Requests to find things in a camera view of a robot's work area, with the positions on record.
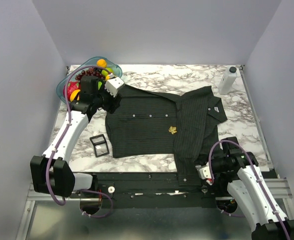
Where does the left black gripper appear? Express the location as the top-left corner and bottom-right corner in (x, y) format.
(93, 81), (123, 114)

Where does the black pinstriped shirt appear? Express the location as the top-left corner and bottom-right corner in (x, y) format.
(105, 85), (227, 186)

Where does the gold brooch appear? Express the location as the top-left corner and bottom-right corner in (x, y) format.
(168, 126), (178, 135)

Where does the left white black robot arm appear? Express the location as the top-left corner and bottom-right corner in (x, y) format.
(30, 76), (125, 198)

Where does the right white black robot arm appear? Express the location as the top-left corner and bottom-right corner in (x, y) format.
(203, 139), (294, 240)

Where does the green apple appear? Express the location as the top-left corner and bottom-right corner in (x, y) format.
(97, 81), (103, 90)

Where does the green lime fruit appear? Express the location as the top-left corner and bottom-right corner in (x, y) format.
(101, 67), (114, 77)

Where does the dark red grape bunch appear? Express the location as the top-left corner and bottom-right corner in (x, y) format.
(75, 67), (105, 82)

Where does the orange yellow round fruit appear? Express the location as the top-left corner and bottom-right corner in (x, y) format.
(69, 89), (81, 102)

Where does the pink dragon fruit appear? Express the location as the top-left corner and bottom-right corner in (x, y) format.
(67, 81), (80, 100)

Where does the small orange fruit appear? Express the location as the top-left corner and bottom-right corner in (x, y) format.
(96, 58), (108, 68)

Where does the teal transparent fruit bowl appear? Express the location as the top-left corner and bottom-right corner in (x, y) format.
(56, 56), (123, 103)

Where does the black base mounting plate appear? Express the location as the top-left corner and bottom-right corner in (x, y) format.
(38, 171), (279, 210)

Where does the white bottle black cap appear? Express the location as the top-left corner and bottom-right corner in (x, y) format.
(218, 66), (237, 95)

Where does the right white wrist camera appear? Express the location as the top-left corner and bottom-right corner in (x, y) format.
(195, 162), (213, 186)

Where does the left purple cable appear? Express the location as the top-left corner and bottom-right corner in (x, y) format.
(46, 65), (114, 219)

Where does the aluminium rail frame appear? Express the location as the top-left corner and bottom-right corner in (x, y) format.
(15, 178), (294, 240)

